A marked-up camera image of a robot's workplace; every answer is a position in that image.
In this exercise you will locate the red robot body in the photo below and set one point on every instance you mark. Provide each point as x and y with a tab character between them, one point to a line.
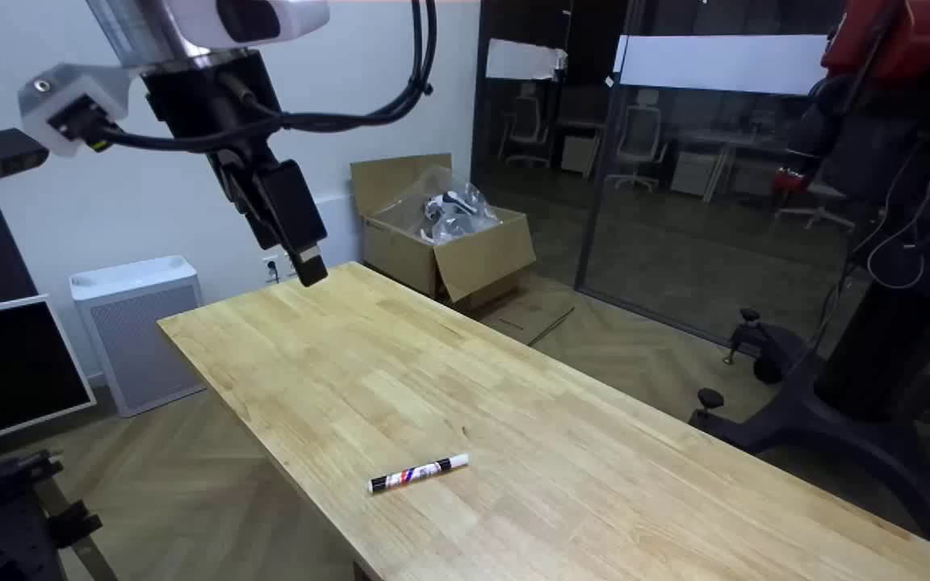
906	43

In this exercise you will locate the black robot pedestal stand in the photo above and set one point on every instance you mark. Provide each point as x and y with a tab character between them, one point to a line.
887	343

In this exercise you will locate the white marker with black cap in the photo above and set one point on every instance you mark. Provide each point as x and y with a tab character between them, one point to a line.
419	473

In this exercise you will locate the white office chair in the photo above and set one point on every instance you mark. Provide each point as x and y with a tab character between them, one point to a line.
641	139
529	125

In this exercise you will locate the red office chair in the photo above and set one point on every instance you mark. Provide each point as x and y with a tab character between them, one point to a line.
810	193

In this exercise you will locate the black glass partition frame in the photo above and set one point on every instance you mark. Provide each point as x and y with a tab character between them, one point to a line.
610	163

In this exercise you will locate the white wall board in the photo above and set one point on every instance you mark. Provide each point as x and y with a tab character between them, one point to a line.
718	62

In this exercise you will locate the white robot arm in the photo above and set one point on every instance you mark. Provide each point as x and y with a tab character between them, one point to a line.
259	17

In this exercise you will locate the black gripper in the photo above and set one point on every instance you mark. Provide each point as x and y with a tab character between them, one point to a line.
209	98

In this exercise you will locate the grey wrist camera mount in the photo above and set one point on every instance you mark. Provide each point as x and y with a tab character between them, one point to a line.
55	93

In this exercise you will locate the clear plastic bag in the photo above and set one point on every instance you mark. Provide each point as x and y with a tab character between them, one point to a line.
454	215

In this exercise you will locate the open cardboard box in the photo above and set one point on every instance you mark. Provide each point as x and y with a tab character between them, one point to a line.
465	260

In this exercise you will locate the black monitor screen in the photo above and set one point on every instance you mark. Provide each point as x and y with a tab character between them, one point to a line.
0	373

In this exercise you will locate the flat cardboard sheet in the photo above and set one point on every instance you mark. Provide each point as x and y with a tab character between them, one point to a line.
530	310

